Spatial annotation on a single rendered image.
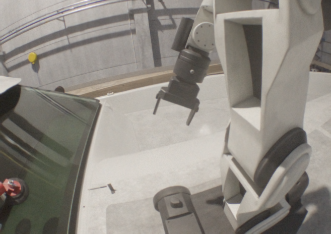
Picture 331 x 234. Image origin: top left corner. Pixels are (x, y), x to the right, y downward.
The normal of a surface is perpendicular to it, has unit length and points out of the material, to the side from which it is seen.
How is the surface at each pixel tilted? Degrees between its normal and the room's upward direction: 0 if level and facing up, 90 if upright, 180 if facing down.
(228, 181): 90
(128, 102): 90
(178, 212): 0
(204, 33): 86
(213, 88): 90
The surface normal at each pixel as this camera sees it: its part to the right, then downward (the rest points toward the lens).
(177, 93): -0.07, 0.40
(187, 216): -0.11, -0.88
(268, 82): -0.96, 0.28
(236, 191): 0.22, 0.43
